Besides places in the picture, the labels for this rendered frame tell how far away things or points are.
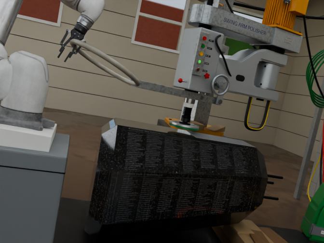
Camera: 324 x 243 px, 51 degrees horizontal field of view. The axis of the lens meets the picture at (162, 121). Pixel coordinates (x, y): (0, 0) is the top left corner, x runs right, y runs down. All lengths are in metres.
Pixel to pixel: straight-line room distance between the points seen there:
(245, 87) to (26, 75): 1.69
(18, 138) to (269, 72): 2.00
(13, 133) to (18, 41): 7.19
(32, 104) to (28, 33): 7.08
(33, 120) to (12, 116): 0.08
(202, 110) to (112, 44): 5.44
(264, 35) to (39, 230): 2.01
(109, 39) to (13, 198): 7.24
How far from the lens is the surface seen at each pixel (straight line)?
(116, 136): 2.08
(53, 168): 1.25
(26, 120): 1.35
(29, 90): 1.33
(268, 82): 2.75
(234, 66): 2.50
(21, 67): 1.34
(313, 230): 3.39
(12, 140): 1.27
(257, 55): 2.63
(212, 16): 2.36
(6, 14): 1.54
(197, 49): 2.27
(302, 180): 4.71
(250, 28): 2.57
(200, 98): 2.39
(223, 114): 9.17
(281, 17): 2.80
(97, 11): 2.14
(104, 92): 8.33
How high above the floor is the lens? 1.12
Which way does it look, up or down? 7 degrees down
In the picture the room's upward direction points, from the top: 11 degrees clockwise
